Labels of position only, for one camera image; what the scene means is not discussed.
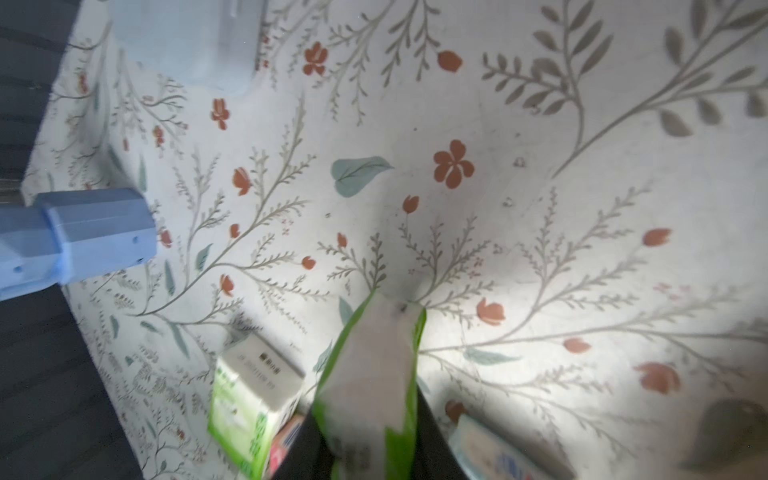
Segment light blue cartoon tissue pack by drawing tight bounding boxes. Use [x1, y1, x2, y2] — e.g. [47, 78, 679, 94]
[448, 415, 553, 480]

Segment blue flower desk lamp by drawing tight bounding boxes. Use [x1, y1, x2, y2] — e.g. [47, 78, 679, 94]
[1, 188, 157, 301]

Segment green white tissue pack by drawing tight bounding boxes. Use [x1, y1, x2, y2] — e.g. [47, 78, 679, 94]
[312, 291, 427, 479]

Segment green tissue pack upper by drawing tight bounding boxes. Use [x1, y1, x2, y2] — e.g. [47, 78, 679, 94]
[208, 334, 304, 479]

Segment floral table mat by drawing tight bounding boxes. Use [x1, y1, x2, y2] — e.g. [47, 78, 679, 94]
[22, 1, 767, 479]

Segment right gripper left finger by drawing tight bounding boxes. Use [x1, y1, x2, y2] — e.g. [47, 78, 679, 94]
[272, 414, 335, 480]

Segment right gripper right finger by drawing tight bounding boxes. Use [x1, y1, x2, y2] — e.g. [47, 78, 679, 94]
[413, 389, 467, 480]

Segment white rectangular plastic case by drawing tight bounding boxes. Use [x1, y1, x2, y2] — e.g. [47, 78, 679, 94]
[108, 0, 268, 95]

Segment pink Tempo pack upper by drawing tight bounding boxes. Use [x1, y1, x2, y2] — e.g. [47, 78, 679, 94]
[264, 414, 305, 479]

